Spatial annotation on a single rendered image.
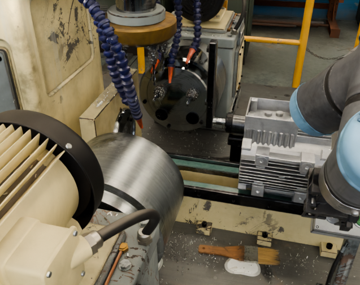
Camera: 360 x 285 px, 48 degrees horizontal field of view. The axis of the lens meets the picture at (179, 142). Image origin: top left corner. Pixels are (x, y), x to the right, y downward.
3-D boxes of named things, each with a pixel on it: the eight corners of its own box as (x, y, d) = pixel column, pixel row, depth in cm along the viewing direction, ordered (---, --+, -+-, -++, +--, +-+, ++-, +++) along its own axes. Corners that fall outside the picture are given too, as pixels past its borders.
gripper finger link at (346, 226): (333, 206, 72) (345, 195, 64) (344, 208, 72) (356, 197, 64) (332, 233, 71) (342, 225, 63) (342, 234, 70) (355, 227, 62)
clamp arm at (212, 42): (203, 128, 118) (206, 42, 104) (205, 122, 120) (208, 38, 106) (215, 129, 117) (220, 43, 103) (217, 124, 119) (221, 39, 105)
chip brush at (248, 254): (197, 257, 102) (197, 254, 102) (199, 242, 107) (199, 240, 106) (280, 266, 100) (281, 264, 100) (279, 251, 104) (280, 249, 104)
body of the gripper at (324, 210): (304, 175, 70) (316, 153, 59) (357, 182, 69) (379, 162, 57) (300, 219, 68) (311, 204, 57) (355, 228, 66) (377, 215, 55)
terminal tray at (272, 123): (242, 142, 97) (244, 116, 93) (247, 121, 105) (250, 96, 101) (294, 150, 94) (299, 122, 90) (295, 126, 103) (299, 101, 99)
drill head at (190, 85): (131, 139, 127) (126, 64, 113) (167, 85, 160) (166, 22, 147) (211, 151, 122) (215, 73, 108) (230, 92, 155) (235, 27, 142)
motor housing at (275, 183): (235, 203, 102) (241, 138, 91) (244, 160, 117) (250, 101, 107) (318, 217, 97) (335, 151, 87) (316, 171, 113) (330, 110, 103)
